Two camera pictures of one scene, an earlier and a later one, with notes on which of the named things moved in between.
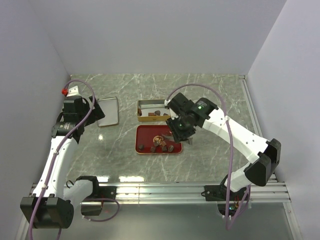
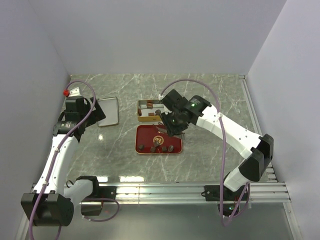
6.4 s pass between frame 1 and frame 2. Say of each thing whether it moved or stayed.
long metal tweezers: moved
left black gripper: stayed
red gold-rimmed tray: stayed
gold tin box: stayed
